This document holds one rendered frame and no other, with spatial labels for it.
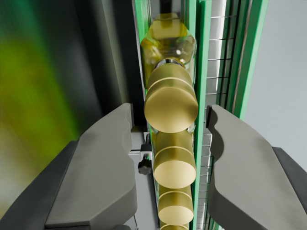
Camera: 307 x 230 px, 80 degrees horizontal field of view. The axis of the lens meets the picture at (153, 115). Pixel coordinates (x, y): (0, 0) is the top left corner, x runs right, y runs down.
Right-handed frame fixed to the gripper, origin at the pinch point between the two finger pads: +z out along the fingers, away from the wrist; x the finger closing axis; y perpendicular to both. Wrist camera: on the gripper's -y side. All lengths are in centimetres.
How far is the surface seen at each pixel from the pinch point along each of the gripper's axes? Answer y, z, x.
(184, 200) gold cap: 9.8, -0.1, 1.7
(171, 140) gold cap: 4.0, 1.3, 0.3
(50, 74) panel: 0.4, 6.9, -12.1
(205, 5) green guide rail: -5.4, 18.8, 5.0
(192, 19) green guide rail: -3.7, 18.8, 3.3
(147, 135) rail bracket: 21.9, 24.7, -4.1
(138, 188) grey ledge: 46, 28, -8
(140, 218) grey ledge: 64, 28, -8
